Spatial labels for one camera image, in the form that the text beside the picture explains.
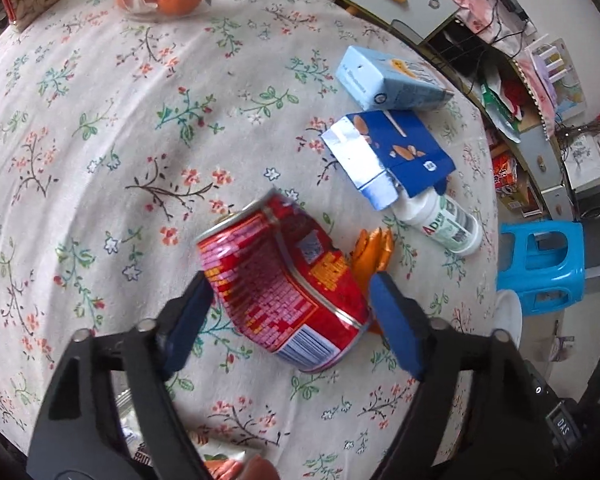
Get white snack packet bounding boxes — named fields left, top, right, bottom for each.
left=112, top=390, right=246, bottom=480

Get green flat packet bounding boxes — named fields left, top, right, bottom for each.
left=480, top=80, right=521, bottom=141

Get low wooden cabinet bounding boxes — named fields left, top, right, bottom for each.
left=390, top=17, right=581, bottom=221

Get crushed red drink can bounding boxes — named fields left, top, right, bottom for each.
left=197, top=189, right=372, bottom=373

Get bundle of dried twigs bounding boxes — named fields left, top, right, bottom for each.
left=555, top=107, right=600, bottom=148

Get red cardboard box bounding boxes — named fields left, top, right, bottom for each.
left=490, top=152, right=520, bottom=193

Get dark blue drink carton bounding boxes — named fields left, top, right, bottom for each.
left=320, top=110, right=456, bottom=211

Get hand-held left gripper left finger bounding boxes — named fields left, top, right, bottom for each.
left=26, top=271, right=216, bottom=480

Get person's left hand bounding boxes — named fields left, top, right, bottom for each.
left=240, top=457, right=281, bottom=480

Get blue plastic stool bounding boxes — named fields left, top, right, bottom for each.
left=497, top=220, right=586, bottom=317

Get light blue drink carton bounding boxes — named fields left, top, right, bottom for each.
left=335, top=45, right=455, bottom=111

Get orange plastic piece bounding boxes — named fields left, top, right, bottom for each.
left=351, top=227, right=396, bottom=336

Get white plastic bottle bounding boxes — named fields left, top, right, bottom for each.
left=392, top=192, right=483, bottom=256

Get white plastic basin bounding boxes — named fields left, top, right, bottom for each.
left=495, top=289, right=524, bottom=348

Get map printed bag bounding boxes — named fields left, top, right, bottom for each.
left=530, top=35, right=588, bottom=116

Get white file rack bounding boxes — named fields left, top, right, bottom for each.
left=525, top=40, right=573, bottom=83

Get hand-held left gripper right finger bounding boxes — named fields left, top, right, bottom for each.
left=369, top=271, right=556, bottom=480

